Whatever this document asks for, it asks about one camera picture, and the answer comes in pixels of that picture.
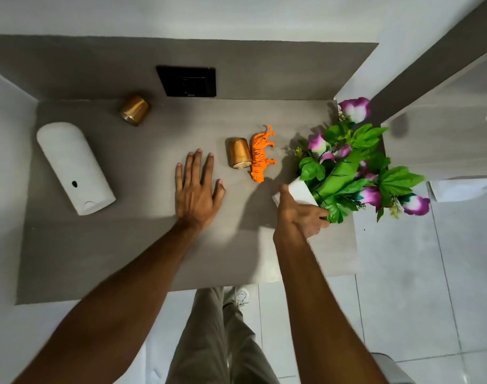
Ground person's right hand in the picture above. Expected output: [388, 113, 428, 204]
[273, 183, 330, 241]

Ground person's left hand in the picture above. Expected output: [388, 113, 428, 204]
[174, 149, 226, 233]

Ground gold candle cup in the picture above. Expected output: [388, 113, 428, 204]
[120, 94, 151, 127]
[226, 137, 254, 170]

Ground artificial flowers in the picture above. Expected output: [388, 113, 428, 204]
[271, 97, 431, 225]

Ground orange toy tiger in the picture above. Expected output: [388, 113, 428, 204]
[249, 124, 278, 183]

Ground white cylindrical device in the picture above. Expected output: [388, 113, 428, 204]
[36, 122, 117, 217]

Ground person's left forearm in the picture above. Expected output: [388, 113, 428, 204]
[11, 218, 204, 384]

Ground person's right forearm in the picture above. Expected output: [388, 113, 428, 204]
[272, 229, 389, 384]

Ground person's white shoe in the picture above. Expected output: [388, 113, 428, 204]
[223, 285, 258, 309]

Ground person's khaki trousers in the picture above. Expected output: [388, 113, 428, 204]
[165, 286, 280, 384]

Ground black wall socket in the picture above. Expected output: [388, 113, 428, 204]
[155, 66, 217, 98]

